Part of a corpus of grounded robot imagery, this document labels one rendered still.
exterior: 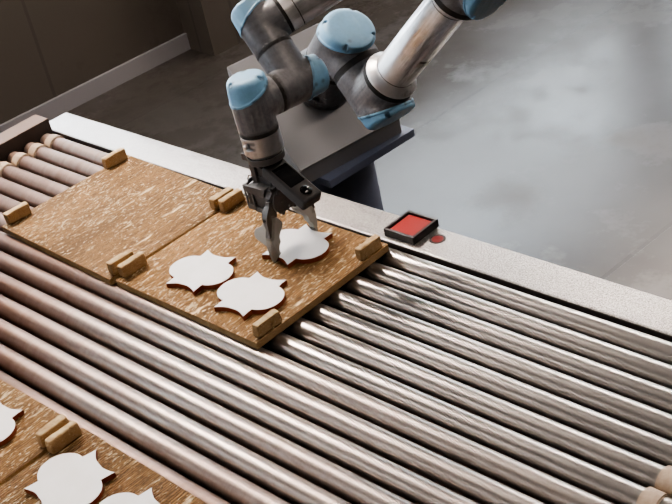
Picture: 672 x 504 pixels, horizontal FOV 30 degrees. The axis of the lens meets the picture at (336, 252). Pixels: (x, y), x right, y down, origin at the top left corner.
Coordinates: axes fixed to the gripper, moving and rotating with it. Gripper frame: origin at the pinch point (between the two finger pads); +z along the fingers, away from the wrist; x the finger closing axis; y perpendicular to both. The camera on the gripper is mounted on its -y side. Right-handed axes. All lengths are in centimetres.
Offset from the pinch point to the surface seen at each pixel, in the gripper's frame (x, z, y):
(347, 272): 1.5, 1.3, -14.6
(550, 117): -206, 90, 103
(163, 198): -0.2, -1.0, 42.0
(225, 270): 13.5, -0.7, 6.0
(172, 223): 5.8, -0.6, 31.7
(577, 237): -143, 93, 47
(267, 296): 15.5, -0.1, -7.9
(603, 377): 2, 6, -70
